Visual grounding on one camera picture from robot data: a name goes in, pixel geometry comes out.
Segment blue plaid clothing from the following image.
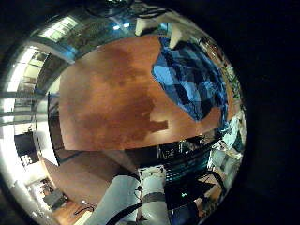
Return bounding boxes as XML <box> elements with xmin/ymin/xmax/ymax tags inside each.
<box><xmin>151</xmin><ymin>37</ymin><xmax>230</xmax><ymax>123</ymax></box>

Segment green potted plants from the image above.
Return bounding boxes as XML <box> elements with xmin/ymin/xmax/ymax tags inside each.
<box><xmin>222</xmin><ymin>59</ymin><xmax>244</xmax><ymax>104</ymax></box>

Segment black box with green light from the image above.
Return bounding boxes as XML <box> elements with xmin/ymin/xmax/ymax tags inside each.
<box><xmin>164</xmin><ymin>180</ymin><xmax>217</xmax><ymax>211</ymax></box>

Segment black monitor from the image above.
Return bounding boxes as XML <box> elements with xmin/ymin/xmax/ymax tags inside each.
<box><xmin>42</xmin><ymin>188</ymin><xmax>68</xmax><ymax>210</ymax></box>

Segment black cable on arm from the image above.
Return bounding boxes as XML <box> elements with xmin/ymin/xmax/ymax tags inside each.
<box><xmin>105</xmin><ymin>190</ymin><xmax>167</xmax><ymax>225</ymax></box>

